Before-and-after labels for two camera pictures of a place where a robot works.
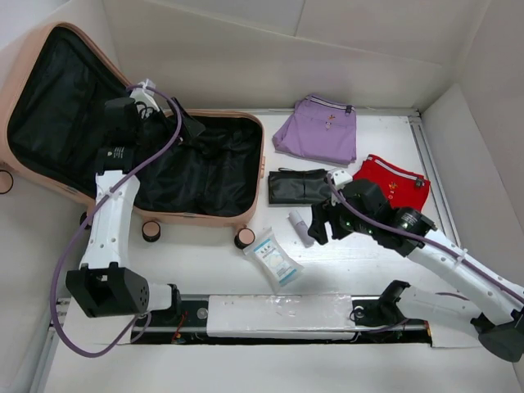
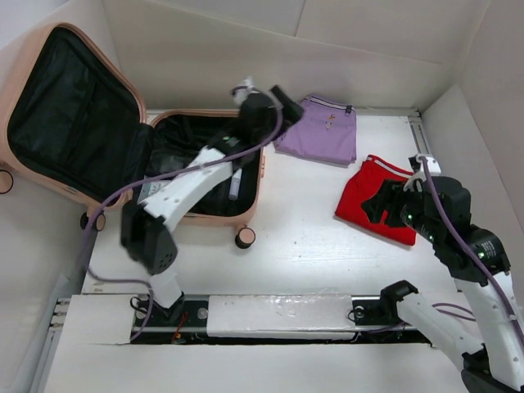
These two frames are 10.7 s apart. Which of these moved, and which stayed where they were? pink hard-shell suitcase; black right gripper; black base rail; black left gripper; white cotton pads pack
Moved: black right gripper; black left gripper; white cotton pads pack
Stayed: pink hard-shell suitcase; black base rail
